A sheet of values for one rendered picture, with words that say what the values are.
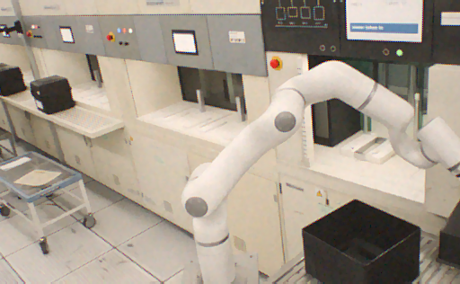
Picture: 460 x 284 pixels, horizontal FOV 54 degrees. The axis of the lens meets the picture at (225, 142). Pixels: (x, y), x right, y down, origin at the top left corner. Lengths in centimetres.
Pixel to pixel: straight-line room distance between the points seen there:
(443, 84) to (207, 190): 81
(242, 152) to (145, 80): 199
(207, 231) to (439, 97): 86
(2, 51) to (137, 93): 300
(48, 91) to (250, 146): 283
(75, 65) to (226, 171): 342
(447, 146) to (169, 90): 236
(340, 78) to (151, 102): 220
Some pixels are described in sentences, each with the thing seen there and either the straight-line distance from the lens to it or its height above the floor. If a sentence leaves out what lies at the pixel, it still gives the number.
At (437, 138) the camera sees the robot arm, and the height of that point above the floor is 128.
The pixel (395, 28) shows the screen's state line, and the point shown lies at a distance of 167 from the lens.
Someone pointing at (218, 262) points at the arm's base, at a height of 88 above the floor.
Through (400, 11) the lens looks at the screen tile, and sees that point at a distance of 165.
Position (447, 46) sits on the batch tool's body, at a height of 146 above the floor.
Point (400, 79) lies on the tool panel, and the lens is 276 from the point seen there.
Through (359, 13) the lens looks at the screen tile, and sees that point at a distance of 173.
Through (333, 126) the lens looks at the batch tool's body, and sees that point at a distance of 227.
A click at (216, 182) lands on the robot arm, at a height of 119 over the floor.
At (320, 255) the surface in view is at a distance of 156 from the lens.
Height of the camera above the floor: 182
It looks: 22 degrees down
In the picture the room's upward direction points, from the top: 8 degrees counter-clockwise
